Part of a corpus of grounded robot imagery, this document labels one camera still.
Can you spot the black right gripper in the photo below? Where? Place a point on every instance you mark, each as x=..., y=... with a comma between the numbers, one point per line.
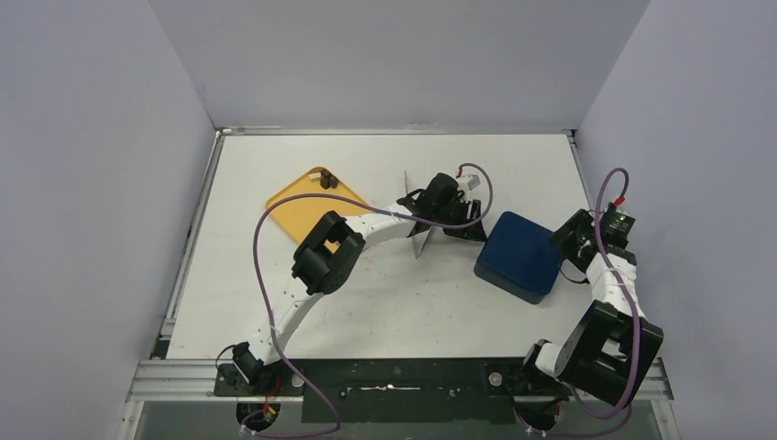
x=570, y=241

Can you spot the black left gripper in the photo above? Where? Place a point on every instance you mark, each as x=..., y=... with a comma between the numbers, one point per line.
x=463, y=205

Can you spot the metal tweezers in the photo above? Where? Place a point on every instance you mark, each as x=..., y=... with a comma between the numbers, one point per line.
x=419, y=240

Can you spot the blue box lid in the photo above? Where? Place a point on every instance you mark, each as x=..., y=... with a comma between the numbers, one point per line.
x=519, y=258

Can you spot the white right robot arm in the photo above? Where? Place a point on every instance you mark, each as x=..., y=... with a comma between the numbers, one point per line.
x=610, y=351

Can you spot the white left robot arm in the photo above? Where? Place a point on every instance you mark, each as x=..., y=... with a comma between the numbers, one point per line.
x=327, y=255

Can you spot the yellow tray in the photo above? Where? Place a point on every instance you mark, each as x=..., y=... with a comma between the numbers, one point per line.
x=297, y=218

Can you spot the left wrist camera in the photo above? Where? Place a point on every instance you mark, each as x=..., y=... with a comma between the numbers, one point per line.
x=469, y=181

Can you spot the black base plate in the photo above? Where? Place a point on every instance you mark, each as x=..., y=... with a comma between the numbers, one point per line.
x=396, y=390

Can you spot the aluminium frame rail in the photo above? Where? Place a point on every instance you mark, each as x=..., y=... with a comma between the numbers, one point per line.
x=178, y=380

